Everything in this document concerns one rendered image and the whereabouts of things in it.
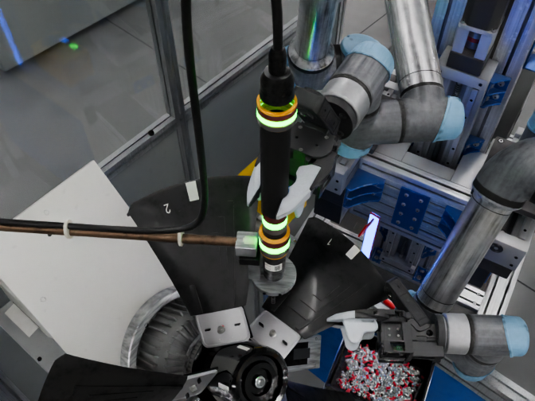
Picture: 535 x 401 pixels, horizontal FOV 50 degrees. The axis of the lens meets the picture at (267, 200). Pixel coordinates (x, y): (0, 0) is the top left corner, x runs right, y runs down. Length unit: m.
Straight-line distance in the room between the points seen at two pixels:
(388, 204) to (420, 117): 0.82
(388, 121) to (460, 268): 0.34
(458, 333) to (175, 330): 0.52
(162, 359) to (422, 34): 0.74
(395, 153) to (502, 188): 0.68
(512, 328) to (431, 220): 0.67
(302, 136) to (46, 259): 0.55
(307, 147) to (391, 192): 0.98
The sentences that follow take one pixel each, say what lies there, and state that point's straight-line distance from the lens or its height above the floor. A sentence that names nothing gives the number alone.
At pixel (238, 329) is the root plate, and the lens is 1.01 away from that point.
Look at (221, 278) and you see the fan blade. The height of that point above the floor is 1.32.
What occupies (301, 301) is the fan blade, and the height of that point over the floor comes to 1.19.
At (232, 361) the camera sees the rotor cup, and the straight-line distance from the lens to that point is 0.99.
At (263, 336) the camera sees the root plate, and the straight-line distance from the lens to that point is 1.08.
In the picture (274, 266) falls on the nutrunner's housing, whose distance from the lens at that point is 0.84.
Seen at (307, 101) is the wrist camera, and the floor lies 1.69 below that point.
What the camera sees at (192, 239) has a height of 1.49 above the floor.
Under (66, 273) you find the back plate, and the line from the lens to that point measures 1.12.
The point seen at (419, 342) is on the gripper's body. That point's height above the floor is 1.19.
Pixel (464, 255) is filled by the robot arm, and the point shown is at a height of 1.26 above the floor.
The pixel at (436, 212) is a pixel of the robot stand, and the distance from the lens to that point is 1.72.
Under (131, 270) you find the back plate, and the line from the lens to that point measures 1.16.
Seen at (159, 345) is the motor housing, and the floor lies 1.16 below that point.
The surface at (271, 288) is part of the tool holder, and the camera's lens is 0.87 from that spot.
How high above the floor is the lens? 2.17
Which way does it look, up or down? 52 degrees down
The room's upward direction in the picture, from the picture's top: straight up
